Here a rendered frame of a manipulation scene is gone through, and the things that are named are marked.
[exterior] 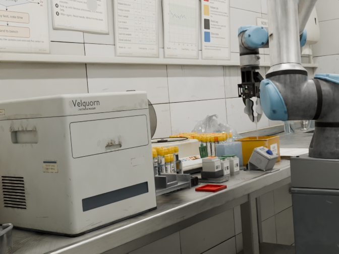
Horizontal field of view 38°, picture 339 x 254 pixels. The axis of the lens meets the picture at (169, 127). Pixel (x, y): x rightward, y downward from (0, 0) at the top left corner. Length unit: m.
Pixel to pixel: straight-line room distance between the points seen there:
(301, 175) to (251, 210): 0.29
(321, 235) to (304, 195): 0.11
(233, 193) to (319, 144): 0.29
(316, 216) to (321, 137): 0.22
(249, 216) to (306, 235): 0.27
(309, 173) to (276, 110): 0.20
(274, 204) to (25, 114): 2.42
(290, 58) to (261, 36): 0.40
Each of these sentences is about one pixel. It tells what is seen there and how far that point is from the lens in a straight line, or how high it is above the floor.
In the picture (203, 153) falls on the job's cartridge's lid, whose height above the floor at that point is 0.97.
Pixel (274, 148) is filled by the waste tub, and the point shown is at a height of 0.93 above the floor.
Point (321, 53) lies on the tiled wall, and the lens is 4.00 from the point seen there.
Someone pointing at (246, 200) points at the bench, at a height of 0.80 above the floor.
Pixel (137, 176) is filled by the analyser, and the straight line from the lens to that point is 1.21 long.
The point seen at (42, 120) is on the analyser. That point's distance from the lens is 1.10.
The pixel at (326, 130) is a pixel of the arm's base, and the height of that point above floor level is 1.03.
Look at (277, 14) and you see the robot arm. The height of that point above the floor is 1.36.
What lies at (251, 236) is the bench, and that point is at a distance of 1.69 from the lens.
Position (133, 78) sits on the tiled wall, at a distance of 2.19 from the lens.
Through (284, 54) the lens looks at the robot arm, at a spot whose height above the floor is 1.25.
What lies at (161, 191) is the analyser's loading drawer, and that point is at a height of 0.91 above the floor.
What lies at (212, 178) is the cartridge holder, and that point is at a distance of 1.59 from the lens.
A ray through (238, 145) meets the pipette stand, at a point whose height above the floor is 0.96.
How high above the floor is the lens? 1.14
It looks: 3 degrees down
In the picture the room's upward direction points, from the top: 4 degrees counter-clockwise
